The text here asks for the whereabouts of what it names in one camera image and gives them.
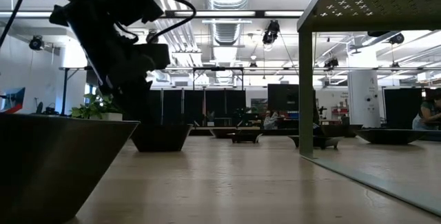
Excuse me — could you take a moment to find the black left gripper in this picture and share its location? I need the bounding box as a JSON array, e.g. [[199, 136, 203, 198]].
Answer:
[[49, 0, 172, 125]]

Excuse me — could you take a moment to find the black bowl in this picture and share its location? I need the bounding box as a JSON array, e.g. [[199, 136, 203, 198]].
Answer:
[[130, 123, 194, 153], [288, 134, 342, 150], [209, 128, 242, 139]]

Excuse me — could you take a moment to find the large black bowl foreground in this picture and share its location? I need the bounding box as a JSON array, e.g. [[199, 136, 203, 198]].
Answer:
[[0, 112, 141, 224]]

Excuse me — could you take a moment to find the black wavy-edged square plate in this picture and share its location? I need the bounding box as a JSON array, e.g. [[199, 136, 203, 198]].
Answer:
[[227, 132, 263, 145]]

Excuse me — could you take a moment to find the green plant in white pot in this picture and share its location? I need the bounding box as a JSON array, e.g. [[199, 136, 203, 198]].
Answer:
[[71, 92, 123, 121]]

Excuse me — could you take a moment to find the black ceiling spotlight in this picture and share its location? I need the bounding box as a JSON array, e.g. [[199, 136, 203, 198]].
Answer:
[[323, 57, 340, 70], [388, 32, 406, 45], [261, 19, 280, 45], [28, 34, 45, 52], [145, 30, 160, 45]]

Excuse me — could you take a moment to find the computer monitor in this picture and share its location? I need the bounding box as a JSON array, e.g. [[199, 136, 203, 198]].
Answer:
[[0, 86, 27, 114]]

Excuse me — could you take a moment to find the linear ceiling light fixture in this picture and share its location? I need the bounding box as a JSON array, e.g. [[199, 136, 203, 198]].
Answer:
[[0, 9, 305, 19]]

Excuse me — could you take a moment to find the person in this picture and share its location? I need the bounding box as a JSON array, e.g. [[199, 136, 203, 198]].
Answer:
[[411, 89, 441, 131], [262, 110, 280, 130]]

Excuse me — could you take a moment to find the black display panel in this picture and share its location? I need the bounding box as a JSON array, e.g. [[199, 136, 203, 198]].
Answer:
[[384, 88, 425, 130], [267, 83, 300, 121]]

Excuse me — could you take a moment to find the green perforated metal shelf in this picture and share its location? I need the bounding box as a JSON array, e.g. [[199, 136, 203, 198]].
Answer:
[[296, 0, 441, 216]]

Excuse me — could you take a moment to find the background storage rack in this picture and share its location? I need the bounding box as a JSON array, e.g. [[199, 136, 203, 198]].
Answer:
[[330, 105, 350, 125]]

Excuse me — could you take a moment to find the white round column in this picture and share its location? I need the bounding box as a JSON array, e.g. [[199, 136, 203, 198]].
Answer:
[[347, 69, 382, 129]]

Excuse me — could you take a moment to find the black partition wall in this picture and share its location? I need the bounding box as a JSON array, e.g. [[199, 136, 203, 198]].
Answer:
[[148, 88, 247, 128]]

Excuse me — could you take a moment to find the black background rig frame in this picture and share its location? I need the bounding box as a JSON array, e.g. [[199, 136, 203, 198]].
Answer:
[[58, 65, 441, 116]]

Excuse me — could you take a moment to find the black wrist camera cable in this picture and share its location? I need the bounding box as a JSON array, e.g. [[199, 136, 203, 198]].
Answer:
[[115, 0, 197, 45]]

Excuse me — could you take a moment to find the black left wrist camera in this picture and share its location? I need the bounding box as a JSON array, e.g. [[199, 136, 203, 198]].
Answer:
[[99, 0, 165, 28]]

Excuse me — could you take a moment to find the silver ventilation duct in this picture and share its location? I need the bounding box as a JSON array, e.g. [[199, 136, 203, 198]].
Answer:
[[203, 0, 253, 87]]

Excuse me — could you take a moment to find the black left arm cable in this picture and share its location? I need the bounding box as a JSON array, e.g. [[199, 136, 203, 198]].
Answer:
[[0, 0, 34, 48]]

